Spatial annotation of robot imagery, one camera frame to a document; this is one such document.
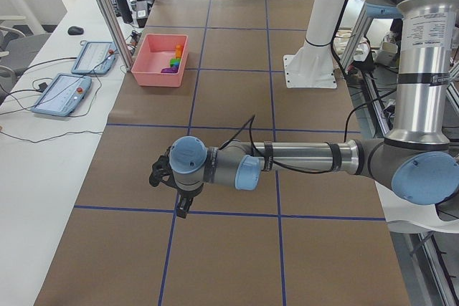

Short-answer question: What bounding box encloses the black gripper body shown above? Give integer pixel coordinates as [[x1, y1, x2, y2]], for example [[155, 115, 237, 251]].
[[177, 184, 203, 200]]

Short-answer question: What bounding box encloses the purple block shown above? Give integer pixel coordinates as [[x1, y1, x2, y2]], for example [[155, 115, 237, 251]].
[[161, 67, 179, 74]]

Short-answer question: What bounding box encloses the green block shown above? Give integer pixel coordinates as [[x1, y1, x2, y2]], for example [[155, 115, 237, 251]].
[[169, 58, 181, 68]]

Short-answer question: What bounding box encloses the orange block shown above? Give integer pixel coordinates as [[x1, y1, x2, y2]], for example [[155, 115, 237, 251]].
[[175, 44, 184, 59]]

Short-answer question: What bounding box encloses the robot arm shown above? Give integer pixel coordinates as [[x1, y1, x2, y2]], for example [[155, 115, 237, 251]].
[[166, 0, 458, 218]]

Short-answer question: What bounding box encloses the pink plastic box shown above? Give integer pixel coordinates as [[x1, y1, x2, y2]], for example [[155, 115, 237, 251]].
[[131, 34, 189, 87]]

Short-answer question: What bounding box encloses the near teach pendant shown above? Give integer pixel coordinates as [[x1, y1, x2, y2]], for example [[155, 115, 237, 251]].
[[32, 73, 92, 117]]

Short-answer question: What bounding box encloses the teach pendant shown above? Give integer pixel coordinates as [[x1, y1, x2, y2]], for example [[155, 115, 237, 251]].
[[71, 41, 118, 75], [32, 73, 92, 117]]

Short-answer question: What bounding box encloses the far teach pendant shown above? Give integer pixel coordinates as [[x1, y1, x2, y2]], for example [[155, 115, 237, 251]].
[[71, 41, 118, 75]]

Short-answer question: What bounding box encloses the black computer mouse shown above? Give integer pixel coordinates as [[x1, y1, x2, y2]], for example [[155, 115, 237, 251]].
[[67, 26, 85, 36]]

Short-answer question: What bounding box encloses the black water bottle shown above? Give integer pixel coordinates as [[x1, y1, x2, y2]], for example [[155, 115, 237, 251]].
[[115, 0, 133, 24]]

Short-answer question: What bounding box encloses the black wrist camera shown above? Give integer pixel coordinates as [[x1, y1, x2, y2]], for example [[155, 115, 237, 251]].
[[149, 147, 176, 188]]

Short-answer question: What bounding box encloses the white camera post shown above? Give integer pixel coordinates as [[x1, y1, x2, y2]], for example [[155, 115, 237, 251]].
[[283, 0, 347, 89]]

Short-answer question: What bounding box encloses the aluminium frame post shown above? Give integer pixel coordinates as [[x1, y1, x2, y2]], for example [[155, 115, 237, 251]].
[[96, 0, 133, 72]]

